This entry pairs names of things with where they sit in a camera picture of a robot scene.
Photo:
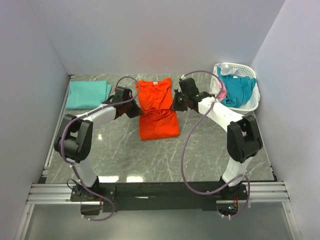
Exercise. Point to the orange t shirt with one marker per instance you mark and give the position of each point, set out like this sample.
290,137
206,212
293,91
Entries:
158,121

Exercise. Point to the folded teal t shirt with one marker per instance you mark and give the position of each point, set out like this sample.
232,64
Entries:
87,95

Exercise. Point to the blue garment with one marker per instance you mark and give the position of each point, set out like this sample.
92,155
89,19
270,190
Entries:
238,86

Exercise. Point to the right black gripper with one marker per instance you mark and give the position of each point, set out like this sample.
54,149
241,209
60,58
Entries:
178,100

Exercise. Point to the pink garment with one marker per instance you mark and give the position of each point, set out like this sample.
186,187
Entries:
222,92

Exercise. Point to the white garment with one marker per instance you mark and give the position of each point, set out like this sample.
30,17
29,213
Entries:
215,82

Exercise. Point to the aluminium frame rail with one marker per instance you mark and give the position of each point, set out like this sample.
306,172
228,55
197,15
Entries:
42,193

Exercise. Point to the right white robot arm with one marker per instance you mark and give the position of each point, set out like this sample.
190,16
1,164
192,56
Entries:
243,138

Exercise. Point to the black base beam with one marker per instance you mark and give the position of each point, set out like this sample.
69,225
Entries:
146,196

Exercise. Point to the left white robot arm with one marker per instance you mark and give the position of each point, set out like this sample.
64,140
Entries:
74,138

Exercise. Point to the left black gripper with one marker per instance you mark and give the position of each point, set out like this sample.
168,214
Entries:
133,109

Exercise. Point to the white laundry basket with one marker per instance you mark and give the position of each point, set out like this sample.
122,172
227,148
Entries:
253,103

